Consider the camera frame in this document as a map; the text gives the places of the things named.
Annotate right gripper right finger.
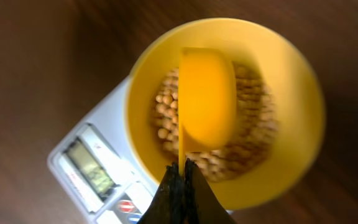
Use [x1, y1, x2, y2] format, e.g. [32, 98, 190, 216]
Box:
[185, 159, 236, 224]

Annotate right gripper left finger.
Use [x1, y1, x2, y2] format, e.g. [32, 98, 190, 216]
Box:
[137, 163, 186, 224]

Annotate yellow measuring scoop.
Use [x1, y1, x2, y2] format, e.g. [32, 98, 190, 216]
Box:
[178, 47, 236, 175]

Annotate white digital kitchen scale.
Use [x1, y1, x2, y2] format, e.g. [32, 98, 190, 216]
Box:
[47, 78, 163, 224]

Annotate soybeans in bowl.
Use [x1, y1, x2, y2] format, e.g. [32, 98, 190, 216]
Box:
[151, 62, 278, 182]

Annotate pale yellow bowl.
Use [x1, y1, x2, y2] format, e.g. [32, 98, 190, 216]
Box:
[124, 18, 326, 210]

